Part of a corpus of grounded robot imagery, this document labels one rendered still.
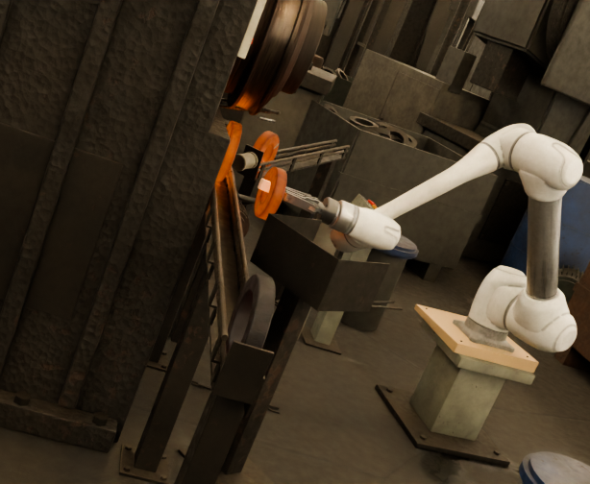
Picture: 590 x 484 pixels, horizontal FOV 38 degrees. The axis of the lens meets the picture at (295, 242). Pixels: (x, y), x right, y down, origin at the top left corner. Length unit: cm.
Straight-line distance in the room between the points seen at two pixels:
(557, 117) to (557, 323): 354
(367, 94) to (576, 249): 228
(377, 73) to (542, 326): 437
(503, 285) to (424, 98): 357
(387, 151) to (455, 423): 198
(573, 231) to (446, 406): 275
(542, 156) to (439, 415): 104
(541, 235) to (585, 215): 290
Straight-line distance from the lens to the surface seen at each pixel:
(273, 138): 302
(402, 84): 671
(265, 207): 237
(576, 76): 589
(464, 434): 322
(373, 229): 246
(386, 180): 478
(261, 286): 147
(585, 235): 569
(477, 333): 308
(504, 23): 614
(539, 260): 281
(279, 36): 228
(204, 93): 203
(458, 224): 515
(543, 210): 272
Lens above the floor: 122
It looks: 15 degrees down
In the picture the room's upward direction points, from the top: 22 degrees clockwise
